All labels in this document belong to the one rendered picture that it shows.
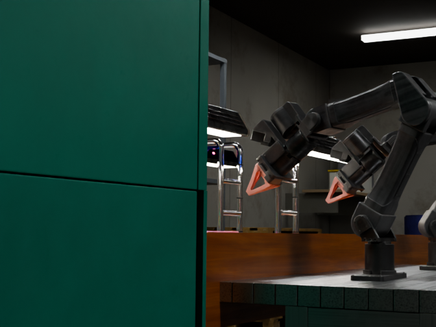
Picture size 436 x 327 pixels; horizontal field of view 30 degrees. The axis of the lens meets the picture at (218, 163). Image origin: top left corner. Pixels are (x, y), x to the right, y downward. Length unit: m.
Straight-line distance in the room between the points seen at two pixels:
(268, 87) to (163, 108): 7.54
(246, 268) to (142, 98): 0.52
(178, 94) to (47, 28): 0.34
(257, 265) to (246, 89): 6.71
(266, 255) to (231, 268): 0.16
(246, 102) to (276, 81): 0.87
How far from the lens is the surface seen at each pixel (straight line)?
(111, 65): 1.27
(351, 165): 2.33
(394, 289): 1.48
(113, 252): 1.26
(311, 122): 1.84
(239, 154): 3.18
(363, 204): 1.78
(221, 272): 1.61
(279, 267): 1.83
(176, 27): 1.43
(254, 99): 8.54
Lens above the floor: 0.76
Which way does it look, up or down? 5 degrees up
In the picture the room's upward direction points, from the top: 1 degrees clockwise
